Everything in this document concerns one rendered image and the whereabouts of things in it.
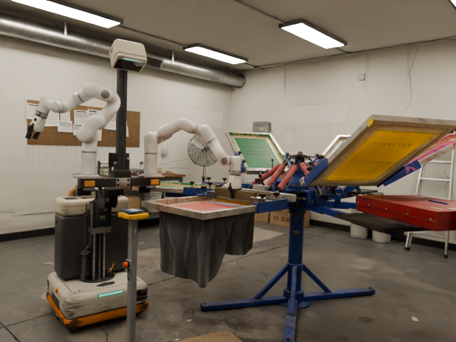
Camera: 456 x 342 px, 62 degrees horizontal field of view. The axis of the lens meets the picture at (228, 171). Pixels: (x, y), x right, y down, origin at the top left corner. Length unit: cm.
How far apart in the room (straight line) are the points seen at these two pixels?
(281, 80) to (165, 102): 229
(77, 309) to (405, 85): 544
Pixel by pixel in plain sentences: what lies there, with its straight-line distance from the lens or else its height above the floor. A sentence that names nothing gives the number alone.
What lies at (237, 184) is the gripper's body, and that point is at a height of 110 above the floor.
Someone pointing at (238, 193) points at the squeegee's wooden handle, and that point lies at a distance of 268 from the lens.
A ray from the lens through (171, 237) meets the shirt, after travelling 249.
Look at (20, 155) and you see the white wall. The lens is 591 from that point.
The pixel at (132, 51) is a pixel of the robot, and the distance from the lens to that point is 264.
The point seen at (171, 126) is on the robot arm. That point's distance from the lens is 273.
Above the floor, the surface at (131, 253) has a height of 72.
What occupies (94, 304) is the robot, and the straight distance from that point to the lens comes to 306.
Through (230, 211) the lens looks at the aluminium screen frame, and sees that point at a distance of 227.
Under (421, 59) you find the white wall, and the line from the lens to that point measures 659.
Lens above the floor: 135
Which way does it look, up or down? 3 degrees down
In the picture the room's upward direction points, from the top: 2 degrees clockwise
